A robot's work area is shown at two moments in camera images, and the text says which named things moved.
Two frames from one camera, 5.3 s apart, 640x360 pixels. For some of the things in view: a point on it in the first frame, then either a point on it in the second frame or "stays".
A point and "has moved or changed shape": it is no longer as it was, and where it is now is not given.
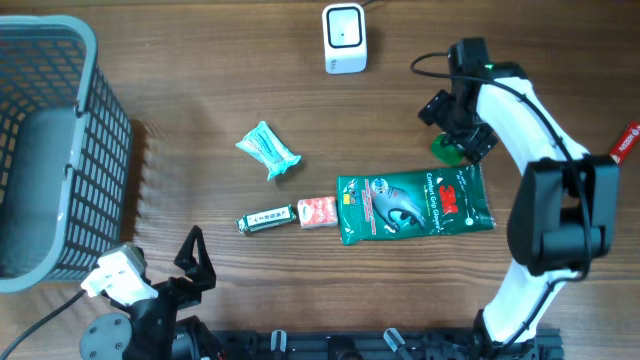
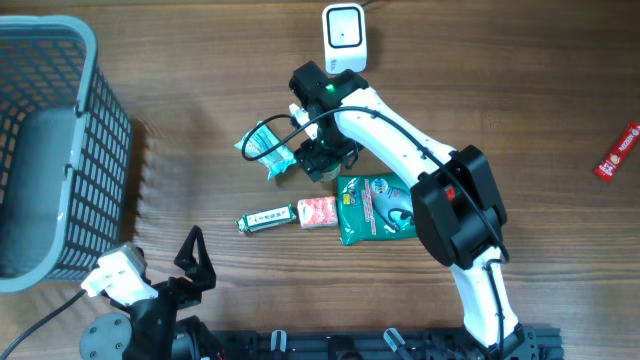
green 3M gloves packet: [413, 204] stays
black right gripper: [474, 142] → [313, 160]
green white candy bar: [265, 218] stays
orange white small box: [317, 212] stays
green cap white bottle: [448, 154] has moved or changed shape
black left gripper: [202, 272] stays
